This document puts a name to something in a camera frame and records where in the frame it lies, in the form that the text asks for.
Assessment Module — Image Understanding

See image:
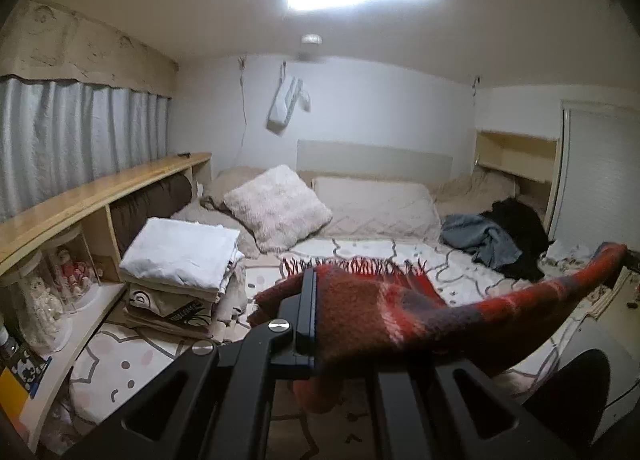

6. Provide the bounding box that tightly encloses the blue and yellow box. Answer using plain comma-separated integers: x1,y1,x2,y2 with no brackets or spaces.
0,340,53,436

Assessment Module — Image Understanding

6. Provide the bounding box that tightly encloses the printed cartoon bear blanket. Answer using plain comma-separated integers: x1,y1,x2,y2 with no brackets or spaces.
67,235,616,460

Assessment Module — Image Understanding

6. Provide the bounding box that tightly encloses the white headboard panel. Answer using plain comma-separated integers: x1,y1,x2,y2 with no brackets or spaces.
296,140,455,185

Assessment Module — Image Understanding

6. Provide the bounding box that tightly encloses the grey crumpled garment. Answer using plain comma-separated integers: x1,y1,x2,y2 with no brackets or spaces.
440,214,523,271

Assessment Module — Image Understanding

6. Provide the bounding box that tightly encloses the wooden wall niche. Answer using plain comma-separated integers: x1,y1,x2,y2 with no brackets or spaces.
474,130,561,241

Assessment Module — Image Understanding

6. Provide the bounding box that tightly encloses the grey curtain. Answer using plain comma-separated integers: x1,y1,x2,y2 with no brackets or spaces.
0,77,172,223

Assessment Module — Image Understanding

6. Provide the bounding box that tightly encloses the white doll display jar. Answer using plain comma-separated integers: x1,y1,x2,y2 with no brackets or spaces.
0,252,71,356

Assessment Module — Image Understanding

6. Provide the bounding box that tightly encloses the white folded sheet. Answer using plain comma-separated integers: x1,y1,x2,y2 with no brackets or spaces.
119,217,246,305

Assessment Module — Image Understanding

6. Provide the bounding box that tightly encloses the white wall cable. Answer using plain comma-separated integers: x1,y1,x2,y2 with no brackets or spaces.
235,57,248,168

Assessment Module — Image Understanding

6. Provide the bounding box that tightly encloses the white slatted door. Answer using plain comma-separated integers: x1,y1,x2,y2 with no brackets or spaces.
547,100,640,261

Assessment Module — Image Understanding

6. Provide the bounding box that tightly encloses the brown cushion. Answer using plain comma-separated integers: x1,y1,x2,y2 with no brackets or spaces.
110,174,195,258

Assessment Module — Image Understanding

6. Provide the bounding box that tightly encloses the black garment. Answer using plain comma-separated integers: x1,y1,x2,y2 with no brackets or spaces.
480,197,553,283

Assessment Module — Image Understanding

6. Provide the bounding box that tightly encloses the beige curtain valance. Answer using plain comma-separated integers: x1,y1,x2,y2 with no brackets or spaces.
0,0,178,100

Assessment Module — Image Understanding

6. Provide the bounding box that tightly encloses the fluffy white pillow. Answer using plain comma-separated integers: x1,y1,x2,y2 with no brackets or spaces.
222,165,333,255

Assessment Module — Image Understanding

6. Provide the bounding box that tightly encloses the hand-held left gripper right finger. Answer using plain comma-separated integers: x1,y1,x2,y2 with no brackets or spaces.
370,359,581,460

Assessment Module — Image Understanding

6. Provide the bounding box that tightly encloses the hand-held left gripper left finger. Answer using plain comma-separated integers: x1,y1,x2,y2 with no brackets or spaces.
60,267,321,460

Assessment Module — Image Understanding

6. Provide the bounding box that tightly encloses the beige fuzzy blanket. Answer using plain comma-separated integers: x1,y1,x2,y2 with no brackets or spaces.
432,169,546,221

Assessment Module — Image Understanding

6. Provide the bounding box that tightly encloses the red doll display jar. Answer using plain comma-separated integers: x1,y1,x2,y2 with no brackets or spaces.
42,230,103,313

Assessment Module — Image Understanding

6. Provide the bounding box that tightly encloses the cream patterned cloth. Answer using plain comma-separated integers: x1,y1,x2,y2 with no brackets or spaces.
540,240,601,271

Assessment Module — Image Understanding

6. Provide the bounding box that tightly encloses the red plaid scarf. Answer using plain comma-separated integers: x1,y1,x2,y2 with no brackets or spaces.
247,242,628,416

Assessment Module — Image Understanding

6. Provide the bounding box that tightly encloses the beige pillow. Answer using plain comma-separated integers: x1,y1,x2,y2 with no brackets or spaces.
200,167,266,213

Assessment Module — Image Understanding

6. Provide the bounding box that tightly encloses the wooden bedside shelf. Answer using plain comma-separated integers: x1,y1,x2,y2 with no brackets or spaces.
0,152,213,451

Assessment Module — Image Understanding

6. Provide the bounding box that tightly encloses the stack of beige folded clothes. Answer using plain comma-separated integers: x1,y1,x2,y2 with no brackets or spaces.
122,260,248,341

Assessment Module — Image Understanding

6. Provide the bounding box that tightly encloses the large grey quilted pillow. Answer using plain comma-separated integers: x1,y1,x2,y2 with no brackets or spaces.
311,176,442,243

